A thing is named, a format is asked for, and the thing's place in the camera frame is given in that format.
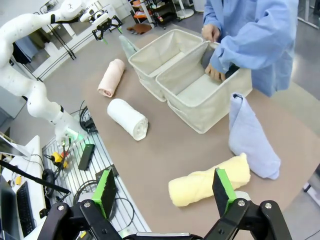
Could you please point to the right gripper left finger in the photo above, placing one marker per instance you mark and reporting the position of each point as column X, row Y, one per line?
column 106, row 195

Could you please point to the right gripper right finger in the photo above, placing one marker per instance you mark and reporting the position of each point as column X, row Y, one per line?
column 223, row 195

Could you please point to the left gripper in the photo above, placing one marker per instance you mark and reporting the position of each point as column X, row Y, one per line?
column 98, row 17

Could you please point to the yellow towel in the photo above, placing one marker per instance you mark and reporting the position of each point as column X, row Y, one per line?
column 192, row 186

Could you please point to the beige fabric storage bin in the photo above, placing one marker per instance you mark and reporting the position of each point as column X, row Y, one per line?
column 155, row 56
column 205, row 111

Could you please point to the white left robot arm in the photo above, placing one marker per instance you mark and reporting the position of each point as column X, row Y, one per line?
column 15, row 27

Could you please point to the person's right forearm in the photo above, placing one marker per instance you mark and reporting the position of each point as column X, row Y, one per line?
column 212, row 13

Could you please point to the person's left forearm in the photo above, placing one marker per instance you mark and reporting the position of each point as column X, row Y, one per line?
column 240, row 52

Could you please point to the person's right hand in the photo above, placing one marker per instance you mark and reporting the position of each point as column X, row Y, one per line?
column 210, row 32

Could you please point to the person's left hand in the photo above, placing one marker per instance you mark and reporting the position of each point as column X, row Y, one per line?
column 215, row 72

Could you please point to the brown object on floor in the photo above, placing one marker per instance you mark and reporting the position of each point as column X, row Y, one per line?
column 138, row 28

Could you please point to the aluminium mounting plate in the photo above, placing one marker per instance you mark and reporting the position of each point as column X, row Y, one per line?
column 72, row 175

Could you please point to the black power brick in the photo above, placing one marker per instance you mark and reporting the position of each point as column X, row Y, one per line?
column 86, row 157

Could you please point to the pink rolled towel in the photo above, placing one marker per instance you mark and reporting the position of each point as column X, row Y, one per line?
column 111, row 77

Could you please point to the yellow plug connector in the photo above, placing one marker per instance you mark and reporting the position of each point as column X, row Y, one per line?
column 59, row 159

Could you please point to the blue cone-folded towel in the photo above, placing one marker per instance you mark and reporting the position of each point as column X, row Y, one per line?
column 247, row 140

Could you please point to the black wheeled cart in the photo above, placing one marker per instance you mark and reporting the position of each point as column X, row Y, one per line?
column 165, row 10

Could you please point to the long black rod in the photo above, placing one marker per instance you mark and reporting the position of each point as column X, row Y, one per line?
column 32, row 178

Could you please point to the white rolled towel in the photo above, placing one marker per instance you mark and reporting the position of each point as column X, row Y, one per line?
column 125, row 117

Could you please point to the white side desk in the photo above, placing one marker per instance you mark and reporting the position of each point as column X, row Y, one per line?
column 33, row 160

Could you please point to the black keyboard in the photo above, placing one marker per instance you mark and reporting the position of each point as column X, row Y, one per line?
column 25, row 210

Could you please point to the person in blue shirt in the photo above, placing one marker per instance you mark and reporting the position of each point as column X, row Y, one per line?
column 262, row 20

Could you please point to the black metal rack frame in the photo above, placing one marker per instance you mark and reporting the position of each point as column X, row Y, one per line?
column 61, row 46

